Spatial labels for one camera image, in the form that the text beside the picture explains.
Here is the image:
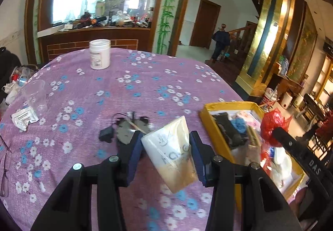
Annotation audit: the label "yellow rimmed white tray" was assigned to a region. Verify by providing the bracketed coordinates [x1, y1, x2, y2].
[200, 101, 306, 212]

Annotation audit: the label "brown wooden door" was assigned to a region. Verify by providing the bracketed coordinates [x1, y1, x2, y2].
[189, 0, 221, 49]

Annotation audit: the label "white appliance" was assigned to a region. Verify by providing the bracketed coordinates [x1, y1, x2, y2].
[281, 92, 293, 109]

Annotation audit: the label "gold pillar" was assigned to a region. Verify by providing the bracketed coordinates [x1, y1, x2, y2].
[235, 0, 297, 97]

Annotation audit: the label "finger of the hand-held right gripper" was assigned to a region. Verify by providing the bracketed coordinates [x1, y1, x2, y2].
[271, 127, 296, 148]

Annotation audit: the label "white plastic jar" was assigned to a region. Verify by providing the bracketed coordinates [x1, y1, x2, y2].
[89, 39, 111, 70]

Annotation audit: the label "blue knitted cloth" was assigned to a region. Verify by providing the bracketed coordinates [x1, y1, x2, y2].
[231, 118, 247, 135]

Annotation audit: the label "clear plastic cup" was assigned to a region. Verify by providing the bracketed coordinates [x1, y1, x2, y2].
[21, 79, 48, 114]

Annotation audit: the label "white red plastic container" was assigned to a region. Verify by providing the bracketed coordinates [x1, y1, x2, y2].
[261, 86, 280, 112]

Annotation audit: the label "plastic bag of oddments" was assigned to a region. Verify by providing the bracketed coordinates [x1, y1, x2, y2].
[2, 64, 39, 105]

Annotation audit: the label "wooden staircase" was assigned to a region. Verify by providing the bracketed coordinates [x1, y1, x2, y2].
[208, 21, 261, 86]

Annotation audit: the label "black foil packet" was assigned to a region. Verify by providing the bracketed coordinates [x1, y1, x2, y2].
[212, 112, 247, 149]

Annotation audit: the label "black electronic device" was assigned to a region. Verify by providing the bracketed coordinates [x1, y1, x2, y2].
[99, 111, 154, 147]

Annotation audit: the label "purple floral tablecloth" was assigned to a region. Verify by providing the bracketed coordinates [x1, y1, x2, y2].
[0, 47, 250, 231]

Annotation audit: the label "beige plastic pouch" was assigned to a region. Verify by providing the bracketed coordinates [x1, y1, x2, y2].
[140, 116, 198, 194]

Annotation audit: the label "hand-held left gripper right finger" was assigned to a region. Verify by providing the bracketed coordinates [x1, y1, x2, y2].
[189, 131, 303, 231]

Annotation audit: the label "red plastic bag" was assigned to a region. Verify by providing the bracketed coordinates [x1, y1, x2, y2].
[260, 108, 293, 147]

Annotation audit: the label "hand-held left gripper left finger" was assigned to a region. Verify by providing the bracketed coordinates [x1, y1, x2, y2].
[31, 131, 143, 231]

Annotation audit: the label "black bag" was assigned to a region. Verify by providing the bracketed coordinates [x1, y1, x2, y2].
[0, 47, 21, 101]

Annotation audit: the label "eyeglasses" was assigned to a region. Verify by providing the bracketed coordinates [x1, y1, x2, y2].
[0, 135, 13, 197]

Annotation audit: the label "silver foil packet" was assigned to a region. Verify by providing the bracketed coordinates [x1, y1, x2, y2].
[11, 106, 39, 131]

